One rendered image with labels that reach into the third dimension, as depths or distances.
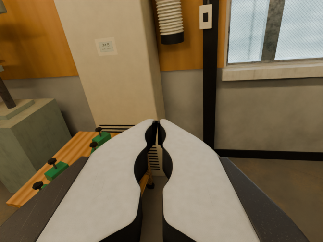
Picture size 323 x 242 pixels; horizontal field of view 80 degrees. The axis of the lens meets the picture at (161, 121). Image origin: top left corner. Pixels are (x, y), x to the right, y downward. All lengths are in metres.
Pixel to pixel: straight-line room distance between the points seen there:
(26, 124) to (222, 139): 1.59
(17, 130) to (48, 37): 0.76
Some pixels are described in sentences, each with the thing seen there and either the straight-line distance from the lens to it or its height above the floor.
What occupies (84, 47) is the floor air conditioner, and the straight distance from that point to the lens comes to 1.41.
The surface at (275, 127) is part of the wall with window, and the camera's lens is 1.85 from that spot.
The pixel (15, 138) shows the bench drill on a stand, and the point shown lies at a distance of 1.70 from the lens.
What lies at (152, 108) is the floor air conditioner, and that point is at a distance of 1.38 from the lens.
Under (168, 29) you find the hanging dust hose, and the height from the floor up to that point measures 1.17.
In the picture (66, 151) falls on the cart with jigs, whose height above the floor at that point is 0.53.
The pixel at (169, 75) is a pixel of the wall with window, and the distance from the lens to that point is 1.58.
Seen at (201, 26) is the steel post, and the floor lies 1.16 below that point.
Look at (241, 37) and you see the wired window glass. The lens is 1.59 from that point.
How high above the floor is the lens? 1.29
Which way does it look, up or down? 30 degrees down
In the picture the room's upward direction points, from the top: 7 degrees counter-clockwise
